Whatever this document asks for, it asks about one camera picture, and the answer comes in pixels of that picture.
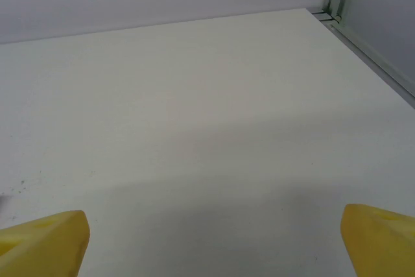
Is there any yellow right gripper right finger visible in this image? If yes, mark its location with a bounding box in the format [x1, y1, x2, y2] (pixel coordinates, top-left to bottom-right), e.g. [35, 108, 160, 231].
[341, 202, 415, 277]

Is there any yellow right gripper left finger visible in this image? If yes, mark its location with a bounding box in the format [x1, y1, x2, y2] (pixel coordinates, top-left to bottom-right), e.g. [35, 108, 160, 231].
[0, 210, 91, 277]

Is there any aluminium side rail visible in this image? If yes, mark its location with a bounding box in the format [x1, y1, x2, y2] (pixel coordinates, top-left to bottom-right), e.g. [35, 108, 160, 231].
[328, 19, 415, 110]

